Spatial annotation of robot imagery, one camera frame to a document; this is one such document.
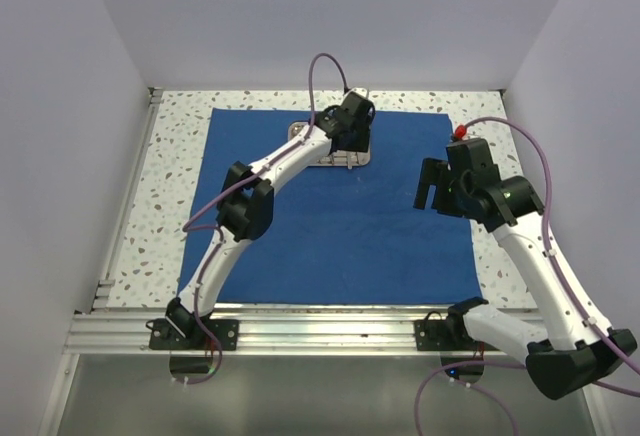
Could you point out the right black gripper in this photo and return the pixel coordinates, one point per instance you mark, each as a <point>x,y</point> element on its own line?
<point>432,173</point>

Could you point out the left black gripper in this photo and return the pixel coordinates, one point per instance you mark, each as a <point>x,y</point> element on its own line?
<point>361,144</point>

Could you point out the steel instrument tray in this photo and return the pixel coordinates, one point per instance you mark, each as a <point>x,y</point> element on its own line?
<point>337,159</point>

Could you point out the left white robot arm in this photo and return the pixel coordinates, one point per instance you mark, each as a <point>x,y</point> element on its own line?
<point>245,205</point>

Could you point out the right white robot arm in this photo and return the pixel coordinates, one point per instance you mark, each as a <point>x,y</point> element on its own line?
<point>576,345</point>

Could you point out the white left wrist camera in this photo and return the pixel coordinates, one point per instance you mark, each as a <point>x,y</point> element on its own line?
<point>360,91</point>

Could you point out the red cable connector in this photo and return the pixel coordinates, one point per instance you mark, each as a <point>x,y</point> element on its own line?
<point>459,133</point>

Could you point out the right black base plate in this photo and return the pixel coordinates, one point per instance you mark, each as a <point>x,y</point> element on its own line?
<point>431,333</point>

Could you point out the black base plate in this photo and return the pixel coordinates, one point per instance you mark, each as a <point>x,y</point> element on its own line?
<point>164,337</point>
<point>431,333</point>

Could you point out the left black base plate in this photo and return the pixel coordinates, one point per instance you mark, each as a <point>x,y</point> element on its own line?
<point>164,337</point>

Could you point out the aluminium mounting rail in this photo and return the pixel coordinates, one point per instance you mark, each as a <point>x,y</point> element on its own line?
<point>260,330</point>

